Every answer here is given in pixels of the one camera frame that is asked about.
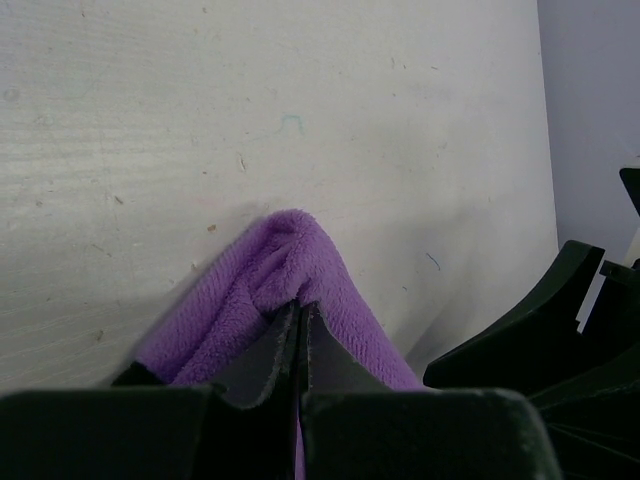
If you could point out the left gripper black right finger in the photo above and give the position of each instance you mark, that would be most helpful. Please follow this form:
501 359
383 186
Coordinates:
337 397

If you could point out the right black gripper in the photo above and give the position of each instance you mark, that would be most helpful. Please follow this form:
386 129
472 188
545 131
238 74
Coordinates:
571 346

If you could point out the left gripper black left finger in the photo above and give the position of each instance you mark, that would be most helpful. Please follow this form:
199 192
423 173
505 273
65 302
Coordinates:
253 410

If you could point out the purple microfiber towel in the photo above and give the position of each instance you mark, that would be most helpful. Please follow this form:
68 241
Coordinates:
280 258

